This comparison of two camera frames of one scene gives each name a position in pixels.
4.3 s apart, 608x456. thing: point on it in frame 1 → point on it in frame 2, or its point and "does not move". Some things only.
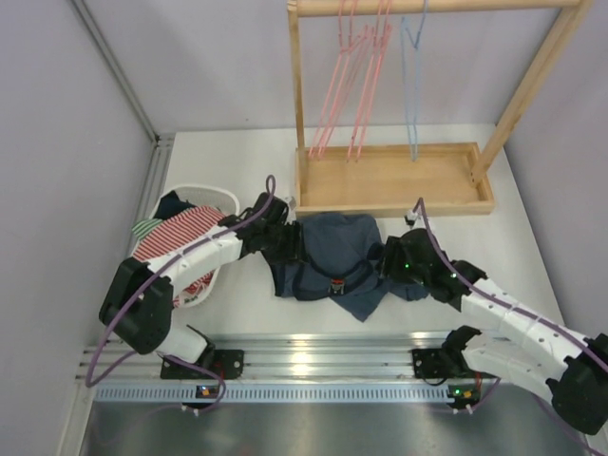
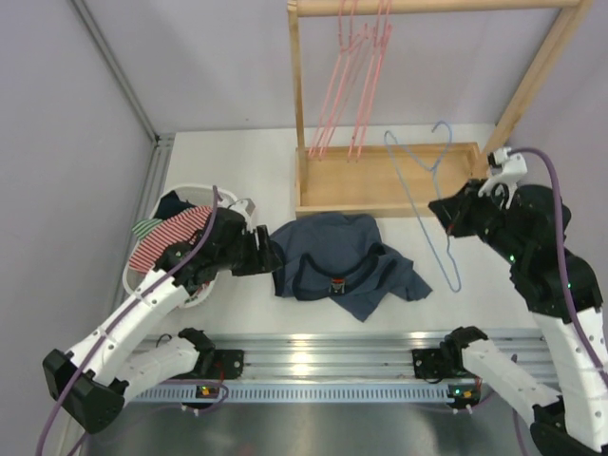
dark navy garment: (171, 204) does not move
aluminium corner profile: (162, 142) does not move
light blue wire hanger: (410, 52) → (388, 137)
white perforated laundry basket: (211, 197) does not move
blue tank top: (335, 261) does not move
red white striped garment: (170, 234) does not move
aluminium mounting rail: (305, 355) does not move
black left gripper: (294, 242) → (259, 248)
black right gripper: (390, 263) → (452, 211)
